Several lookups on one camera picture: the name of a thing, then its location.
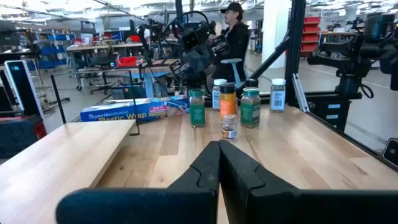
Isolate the red storage rack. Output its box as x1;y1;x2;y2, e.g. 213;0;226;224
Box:
300;16;322;58

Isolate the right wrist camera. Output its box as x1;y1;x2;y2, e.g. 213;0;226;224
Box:
181;27;203;50

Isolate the white and black tower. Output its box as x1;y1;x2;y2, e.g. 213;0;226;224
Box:
3;59;45;119

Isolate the white lid bagel seasoning jar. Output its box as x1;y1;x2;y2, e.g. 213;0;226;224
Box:
269;78;287;113
212;78;228;111

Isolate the black office chair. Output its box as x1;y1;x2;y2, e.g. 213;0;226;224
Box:
88;51;118;96

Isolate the black metal table frame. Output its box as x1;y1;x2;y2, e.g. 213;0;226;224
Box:
203;0;398;172

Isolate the wooden workbench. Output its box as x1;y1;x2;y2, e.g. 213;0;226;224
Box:
66;42;144;91

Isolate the blue plastic wrap box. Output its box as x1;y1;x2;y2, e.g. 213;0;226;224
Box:
80;95;190;123

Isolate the small cork-top glass jar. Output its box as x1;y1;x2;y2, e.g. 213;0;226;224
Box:
221;114;238;140

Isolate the black and red tool case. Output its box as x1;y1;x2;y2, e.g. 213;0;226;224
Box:
0;114;48;160

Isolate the silver metal bracket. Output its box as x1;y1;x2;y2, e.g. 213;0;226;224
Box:
292;73;310;113

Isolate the white pillar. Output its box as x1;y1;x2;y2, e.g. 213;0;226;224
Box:
262;0;292;70

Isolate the green lid spice jar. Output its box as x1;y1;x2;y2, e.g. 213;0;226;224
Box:
240;86;262;129
188;88;206;128

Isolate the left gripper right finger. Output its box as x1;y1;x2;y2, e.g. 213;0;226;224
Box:
219;139;398;224

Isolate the light blue stool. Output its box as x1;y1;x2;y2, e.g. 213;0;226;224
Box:
220;58;246;88

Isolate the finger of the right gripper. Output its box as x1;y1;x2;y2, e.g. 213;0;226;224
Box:
169;52;203;83
200;34;232;68

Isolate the black lid orange spice jar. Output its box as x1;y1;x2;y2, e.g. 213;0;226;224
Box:
244;78;259;90
220;83;238;121

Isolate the small black camera box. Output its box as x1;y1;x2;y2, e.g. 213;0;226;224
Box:
381;138;398;167

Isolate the black robot on stand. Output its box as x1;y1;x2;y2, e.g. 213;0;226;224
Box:
306;14;398;133

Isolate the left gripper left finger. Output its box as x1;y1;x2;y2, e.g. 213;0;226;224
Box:
55;140;221;224

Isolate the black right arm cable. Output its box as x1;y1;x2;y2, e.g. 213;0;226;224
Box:
162;10;211;48

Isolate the black wire spice rack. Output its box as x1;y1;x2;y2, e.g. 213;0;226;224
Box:
0;68;141;224

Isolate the person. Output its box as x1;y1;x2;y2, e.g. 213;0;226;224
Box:
206;1;251;83

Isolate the blue storage rack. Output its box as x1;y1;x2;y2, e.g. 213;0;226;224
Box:
26;32;76;71

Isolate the red bin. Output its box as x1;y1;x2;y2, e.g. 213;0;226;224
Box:
116;55;138;68

